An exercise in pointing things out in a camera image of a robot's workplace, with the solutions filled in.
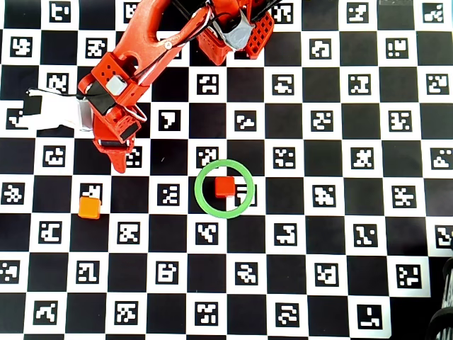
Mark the black white marker checkerboard mat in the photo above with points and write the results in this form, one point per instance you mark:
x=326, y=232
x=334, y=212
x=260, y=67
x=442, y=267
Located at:
x=170, y=166

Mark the orange cube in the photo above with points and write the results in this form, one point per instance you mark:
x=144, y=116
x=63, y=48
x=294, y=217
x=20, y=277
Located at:
x=89, y=207

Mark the red cube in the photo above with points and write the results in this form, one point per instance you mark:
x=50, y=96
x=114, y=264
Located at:
x=224, y=187

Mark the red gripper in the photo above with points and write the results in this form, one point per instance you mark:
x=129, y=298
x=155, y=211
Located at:
x=112, y=149

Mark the red robot arm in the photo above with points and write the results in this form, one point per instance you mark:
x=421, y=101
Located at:
x=141, y=39

